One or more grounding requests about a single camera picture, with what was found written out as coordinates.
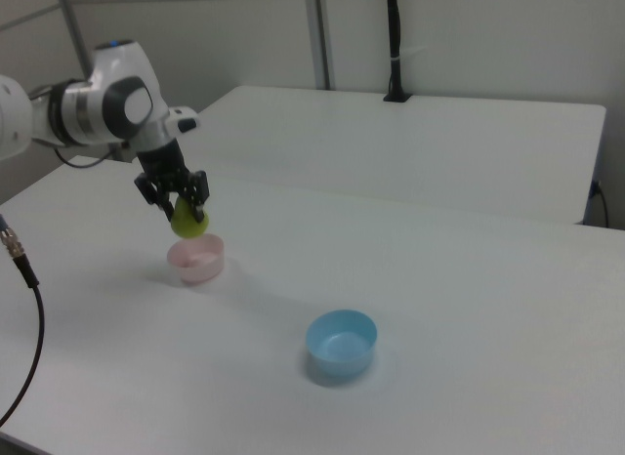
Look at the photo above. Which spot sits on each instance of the blue plastic bowl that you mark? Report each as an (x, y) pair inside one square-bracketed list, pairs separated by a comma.
[(342, 345)]

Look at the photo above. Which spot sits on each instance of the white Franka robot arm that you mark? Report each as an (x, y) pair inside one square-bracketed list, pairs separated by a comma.
[(97, 108)]

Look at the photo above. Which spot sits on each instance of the black pole with clamp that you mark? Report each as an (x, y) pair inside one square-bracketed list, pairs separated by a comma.
[(394, 35)]

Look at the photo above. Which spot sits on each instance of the slanted grey metal wall post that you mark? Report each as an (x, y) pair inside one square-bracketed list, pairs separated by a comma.
[(73, 25)]

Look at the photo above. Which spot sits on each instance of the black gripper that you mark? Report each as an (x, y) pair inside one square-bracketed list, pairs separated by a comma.
[(163, 164)]

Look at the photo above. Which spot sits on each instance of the green pear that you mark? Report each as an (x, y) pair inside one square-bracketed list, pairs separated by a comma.
[(185, 224)]

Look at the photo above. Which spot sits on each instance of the white table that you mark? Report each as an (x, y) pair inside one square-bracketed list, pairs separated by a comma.
[(390, 147)]

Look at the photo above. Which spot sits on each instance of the pink plastic bowl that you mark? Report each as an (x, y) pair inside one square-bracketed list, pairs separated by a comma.
[(197, 262)]

